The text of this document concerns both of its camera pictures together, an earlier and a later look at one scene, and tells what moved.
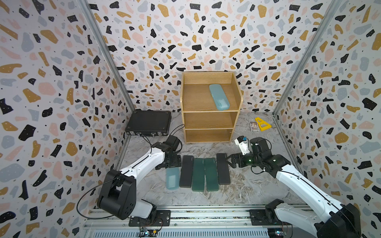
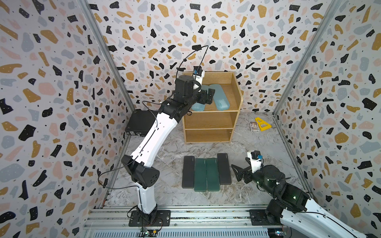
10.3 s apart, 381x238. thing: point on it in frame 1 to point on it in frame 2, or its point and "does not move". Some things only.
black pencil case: (223, 169) does not move
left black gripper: (177, 161) to (203, 95)
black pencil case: (186, 180) does not move
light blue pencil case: (172, 174) to (200, 106)
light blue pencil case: (219, 96) does not move
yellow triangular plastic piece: (261, 122) does not move
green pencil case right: (211, 174) does not move
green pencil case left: (198, 175) does not move
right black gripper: (236, 155) to (248, 172)
